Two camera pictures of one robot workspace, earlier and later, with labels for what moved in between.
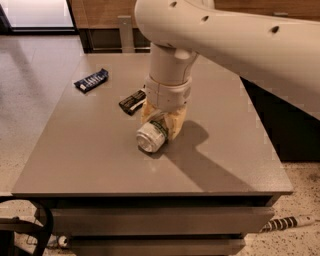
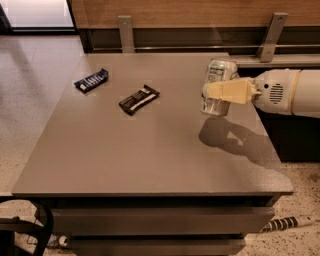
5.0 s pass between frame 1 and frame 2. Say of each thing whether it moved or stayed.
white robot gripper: moved
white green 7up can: moved
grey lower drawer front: stayed
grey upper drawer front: stayed
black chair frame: stayed
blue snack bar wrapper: stayed
